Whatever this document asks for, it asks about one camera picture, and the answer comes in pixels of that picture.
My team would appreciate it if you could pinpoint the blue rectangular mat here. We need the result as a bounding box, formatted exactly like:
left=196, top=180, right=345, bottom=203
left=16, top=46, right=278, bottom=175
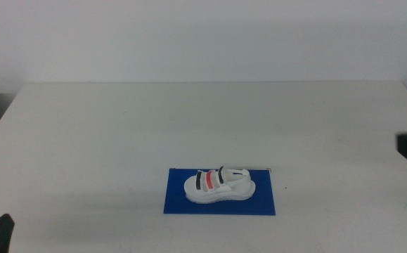
left=163, top=167, right=276, bottom=216

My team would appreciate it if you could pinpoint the white sandal with coloured straps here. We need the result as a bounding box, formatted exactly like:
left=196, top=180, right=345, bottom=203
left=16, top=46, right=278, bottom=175
left=183, top=165, right=257, bottom=205

